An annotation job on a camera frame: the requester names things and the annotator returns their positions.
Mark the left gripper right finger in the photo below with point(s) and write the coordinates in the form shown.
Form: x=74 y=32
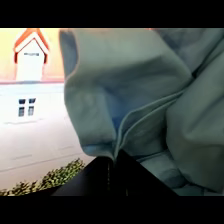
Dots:
x=140 y=181

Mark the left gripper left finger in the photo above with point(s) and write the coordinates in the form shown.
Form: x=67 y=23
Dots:
x=90 y=181

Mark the pale blue shirt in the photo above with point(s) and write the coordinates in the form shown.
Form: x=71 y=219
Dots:
x=140 y=90

